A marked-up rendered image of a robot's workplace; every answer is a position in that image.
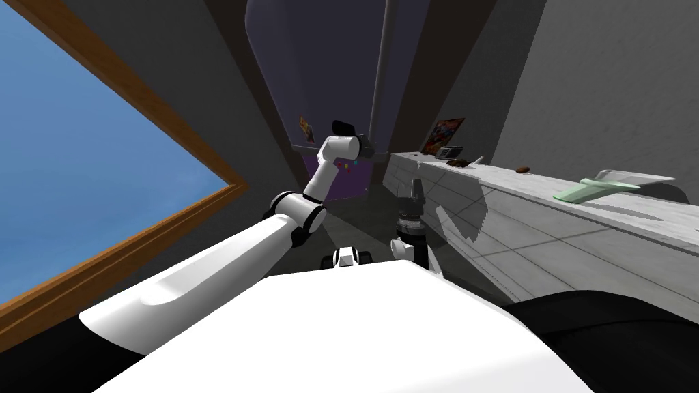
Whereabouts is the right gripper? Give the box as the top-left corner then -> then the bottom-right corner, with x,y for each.
407,178 -> 429,214

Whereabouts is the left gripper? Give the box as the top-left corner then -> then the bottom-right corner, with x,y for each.
357,134 -> 379,161

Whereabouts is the colourful fridge sticker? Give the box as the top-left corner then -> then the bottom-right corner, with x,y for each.
298,114 -> 317,145

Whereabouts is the colourful framed picture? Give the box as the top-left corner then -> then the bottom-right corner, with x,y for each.
420,117 -> 466,156

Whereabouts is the dark purple fridge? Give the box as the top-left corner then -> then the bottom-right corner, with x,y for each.
243,0 -> 433,203

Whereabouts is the dark fridge door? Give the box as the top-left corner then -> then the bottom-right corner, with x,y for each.
244,0 -> 392,156

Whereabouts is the white kitchen counter cabinet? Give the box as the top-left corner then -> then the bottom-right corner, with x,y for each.
381,151 -> 699,324

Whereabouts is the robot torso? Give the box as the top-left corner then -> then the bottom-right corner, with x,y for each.
91,245 -> 597,393

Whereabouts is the grey fridge door handle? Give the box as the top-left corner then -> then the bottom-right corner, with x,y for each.
368,0 -> 399,144

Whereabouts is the window with wooden frame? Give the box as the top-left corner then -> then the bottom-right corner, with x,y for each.
0,0 -> 251,353

